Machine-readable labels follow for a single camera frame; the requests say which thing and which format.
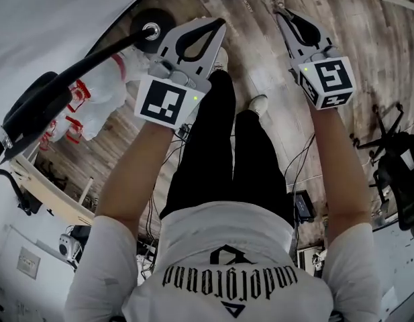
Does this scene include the clear water bottle red handle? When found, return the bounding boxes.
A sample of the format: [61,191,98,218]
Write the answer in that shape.
[38,119,60,152]
[111,50,150,92]
[64,114,109,144]
[67,78,127,113]

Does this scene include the white round device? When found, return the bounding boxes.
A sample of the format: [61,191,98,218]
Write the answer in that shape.
[58,233,83,264]

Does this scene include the person's white printed shirt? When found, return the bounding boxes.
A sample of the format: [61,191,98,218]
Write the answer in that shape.
[64,199,384,322]

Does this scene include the person's left forearm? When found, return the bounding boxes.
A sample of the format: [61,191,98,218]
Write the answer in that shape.
[92,121,180,234]

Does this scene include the person's beige shoe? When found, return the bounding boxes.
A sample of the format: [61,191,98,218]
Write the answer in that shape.
[248,94,270,116]
[211,47,229,73]

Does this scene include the person's right beige shoe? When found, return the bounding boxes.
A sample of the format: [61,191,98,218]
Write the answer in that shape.
[248,94,270,116]

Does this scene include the black battery box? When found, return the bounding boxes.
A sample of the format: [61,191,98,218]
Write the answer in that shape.
[292,189,317,223]

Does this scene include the person's right forearm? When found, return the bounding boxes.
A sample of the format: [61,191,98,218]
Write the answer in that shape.
[309,105,372,248]

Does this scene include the person's black trousers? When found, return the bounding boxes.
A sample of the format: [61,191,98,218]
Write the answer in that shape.
[159,70,297,227]

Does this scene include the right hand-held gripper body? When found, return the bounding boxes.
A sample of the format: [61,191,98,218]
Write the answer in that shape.
[288,45,358,111]

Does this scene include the black office chair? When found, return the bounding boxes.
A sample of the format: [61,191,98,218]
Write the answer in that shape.
[349,101,414,242]

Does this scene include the beige wooden desk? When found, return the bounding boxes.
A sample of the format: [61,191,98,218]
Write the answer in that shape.
[10,151,97,227]

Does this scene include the white table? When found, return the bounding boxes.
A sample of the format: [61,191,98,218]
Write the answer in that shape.
[380,0,414,12]

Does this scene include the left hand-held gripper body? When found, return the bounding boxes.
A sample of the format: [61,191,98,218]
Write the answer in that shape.
[134,54,213,129]

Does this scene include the person's left beige shoe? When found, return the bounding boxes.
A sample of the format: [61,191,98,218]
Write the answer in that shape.
[211,47,229,73]

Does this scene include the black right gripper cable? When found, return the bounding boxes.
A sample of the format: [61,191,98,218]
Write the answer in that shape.
[283,134,317,258]

